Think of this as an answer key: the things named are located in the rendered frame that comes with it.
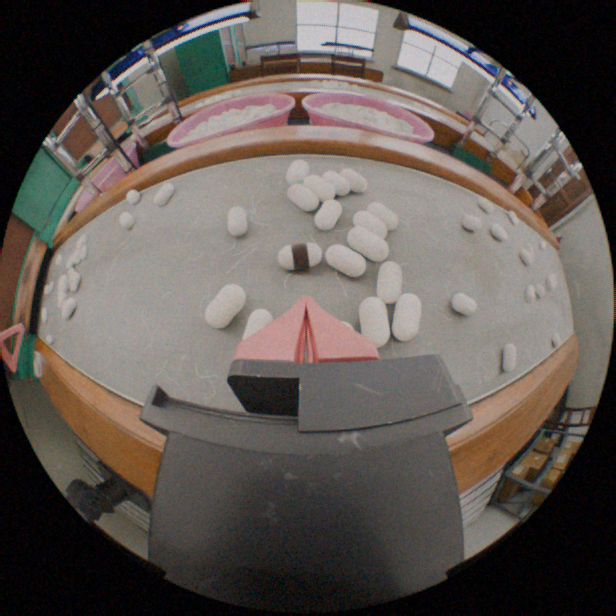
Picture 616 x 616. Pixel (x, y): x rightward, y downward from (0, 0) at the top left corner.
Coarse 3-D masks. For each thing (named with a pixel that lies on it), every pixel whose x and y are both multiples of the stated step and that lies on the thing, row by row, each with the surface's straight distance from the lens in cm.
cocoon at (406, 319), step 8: (400, 296) 15; (408, 296) 15; (416, 296) 15; (400, 304) 15; (408, 304) 14; (416, 304) 15; (400, 312) 14; (408, 312) 14; (416, 312) 14; (400, 320) 14; (408, 320) 14; (416, 320) 14; (392, 328) 15; (400, 328) 14; (408, 328) 14; (416, 328) 14; (400, 336) 14; (408, 336) 14
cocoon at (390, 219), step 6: (372, 204) 18; (378, 204) 18; (372, 210) 18; (378, 210) 18; (384, 210) 18; (390, 210) 19; (378, 216) 18; (384, 216) 18; (390, 216) 18; (396, 216) 18; (384, 222) 18; (390, 222) 18; (396, 222) 18; (390, 228) 18
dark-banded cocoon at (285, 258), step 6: (288, 246) 14; (312, 246) 14; (282, 252) 14; (288, 252) 14; (312, 252) 14; (318, 252) 14; (282, 258) 14; (288, 258) 14; (312, 258) 14; (318, 258) 14; (282, 264) 14; (288, 264) 14; (312, 264) 14
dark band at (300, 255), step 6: (294, 246) 14; (300, 246) 14; (306, 246) 14; (294, 252) 14; (300, 252) 14; (306, 252) 14; (294, 258) 14; (300, 258) 14; (306, 258) 14; (294, 264) 14; (300, 264) 14; (306, 264) 14
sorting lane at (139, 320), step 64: (192, 192) 27; (256, 192) 22; (384, 192) 23; (448, 192) 32; (64, 256) 68; (128, 256) 28; (192, 256) 19; (256, 256) 16; (448, 256) 22; (512, 256) 38; (64, 320) 49; (128, 320) 24; (192, 320) 17; (448, 320) 19; (512, 320) 31; (128, 384) 24; (192, 384) 17
